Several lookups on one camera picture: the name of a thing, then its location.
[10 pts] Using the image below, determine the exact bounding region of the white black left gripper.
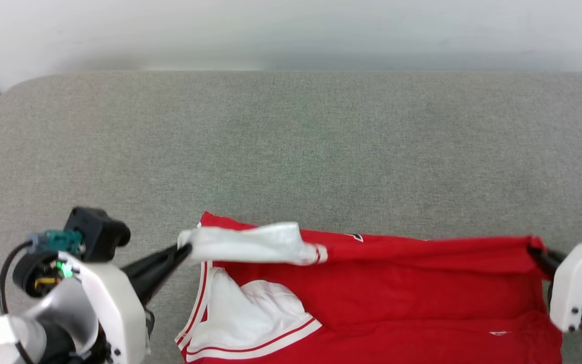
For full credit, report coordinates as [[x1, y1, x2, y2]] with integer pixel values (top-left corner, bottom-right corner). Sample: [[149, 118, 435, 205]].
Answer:
[[11, 244, 193, 364]]

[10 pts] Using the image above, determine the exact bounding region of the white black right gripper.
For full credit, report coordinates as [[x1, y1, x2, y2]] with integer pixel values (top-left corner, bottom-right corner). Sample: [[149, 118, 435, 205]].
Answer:
[[526, 237, 582, 354]]

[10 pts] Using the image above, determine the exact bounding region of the red and white jersey shirt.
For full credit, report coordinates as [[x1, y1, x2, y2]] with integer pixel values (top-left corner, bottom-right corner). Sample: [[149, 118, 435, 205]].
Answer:
[[174, 211, 565, 364]]

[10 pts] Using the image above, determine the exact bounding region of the grey fabric sofa seat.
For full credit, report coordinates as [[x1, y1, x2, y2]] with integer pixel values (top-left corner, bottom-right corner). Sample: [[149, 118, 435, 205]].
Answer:
[[0, 70, 582, 364]]

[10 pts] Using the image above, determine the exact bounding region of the teal cable connector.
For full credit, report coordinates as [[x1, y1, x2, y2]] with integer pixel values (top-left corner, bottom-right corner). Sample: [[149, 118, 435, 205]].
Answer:
[[25, 230, 85, 256]]

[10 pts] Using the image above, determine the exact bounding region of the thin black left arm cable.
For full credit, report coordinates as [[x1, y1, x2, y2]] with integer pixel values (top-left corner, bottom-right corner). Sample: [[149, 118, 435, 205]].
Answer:
[[0, 240, 36, 364]]

